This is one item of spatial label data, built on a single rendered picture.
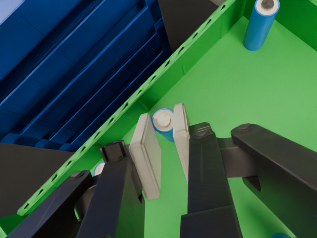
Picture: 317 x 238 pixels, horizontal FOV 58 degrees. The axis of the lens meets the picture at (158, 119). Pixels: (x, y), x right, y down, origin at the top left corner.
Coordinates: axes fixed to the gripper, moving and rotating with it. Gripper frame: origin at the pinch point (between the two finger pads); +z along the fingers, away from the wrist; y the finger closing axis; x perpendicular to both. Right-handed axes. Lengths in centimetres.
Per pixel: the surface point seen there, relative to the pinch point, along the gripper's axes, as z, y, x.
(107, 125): 5.3, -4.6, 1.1
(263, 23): 6.9, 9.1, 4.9
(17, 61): 14.3, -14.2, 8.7
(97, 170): 2.6, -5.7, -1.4
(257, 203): 6.1, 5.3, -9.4
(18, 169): 49, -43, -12
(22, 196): 46, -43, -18
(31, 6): 12.0, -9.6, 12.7
